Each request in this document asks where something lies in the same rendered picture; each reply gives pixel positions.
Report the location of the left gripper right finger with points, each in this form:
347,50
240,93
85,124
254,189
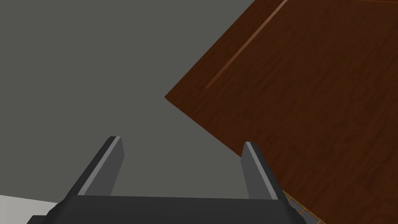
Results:
258,179

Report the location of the brown wooden door leaf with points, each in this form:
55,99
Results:
304,99

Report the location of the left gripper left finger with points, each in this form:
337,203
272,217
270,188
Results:
104,172

